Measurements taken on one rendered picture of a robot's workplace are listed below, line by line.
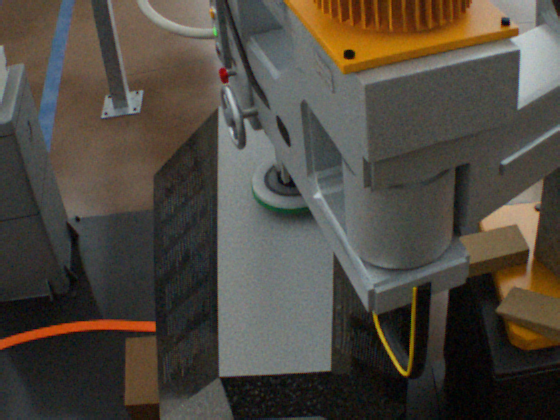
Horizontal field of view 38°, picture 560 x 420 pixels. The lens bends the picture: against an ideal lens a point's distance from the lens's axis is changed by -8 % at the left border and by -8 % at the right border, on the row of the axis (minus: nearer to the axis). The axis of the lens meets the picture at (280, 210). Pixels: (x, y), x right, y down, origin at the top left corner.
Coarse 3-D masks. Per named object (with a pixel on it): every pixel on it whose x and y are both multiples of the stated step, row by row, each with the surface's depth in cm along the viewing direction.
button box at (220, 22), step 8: (216, 0) 191; (216, 8) 192; (216, 16) 195; (224, 16) 194; (216, 24) 198; (224, 24) 195; (224, 32) 197; (216, 40) 204; (224, 40) 198; (224, 48) 200; (224, 56) 201; (224, 64) 203
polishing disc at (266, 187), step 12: (264, 168) 230; (252, 180) 227; (264, 180) 227; (276, 180) 226; (264, 192) 223; (276, 192) 223; (288, 192) 222; (276, 204) 220; (288, 204) 219; (300, 204) 219
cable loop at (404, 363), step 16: (416, 288) 149; (416, 304) 151; (384, 320) 179; (416, 320) 154; (384, 336) 179; (416, 336) 157; (400, 352) 174; (416, 352) 160; (400, 368) 171; (416, 368) 163
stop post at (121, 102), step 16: (96, 0) 382; (96, 16) 387; (112, 16) 393; (112, 32) 394; (112, 48) 400; (112, 64) 406; (112, 80) 412; (112, 96) 418; (128, 96) 424; (112, 112) 421; (128, 112) 420
